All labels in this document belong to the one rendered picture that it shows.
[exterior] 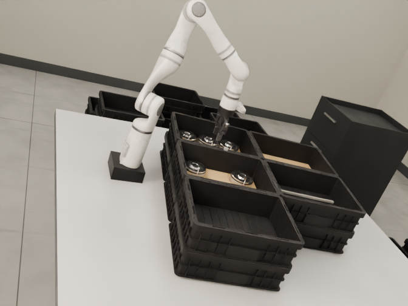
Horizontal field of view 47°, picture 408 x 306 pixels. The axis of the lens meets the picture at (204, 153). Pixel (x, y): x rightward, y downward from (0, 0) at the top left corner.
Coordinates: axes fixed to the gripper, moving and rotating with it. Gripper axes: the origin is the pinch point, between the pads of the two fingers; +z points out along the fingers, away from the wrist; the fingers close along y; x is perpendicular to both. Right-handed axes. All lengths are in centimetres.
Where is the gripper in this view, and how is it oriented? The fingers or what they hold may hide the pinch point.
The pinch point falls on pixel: (217, 134)
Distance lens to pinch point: 215.4
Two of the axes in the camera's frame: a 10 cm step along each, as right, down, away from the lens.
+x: 9.3, 1.9, 3.1
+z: -3.1, 8.5, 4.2
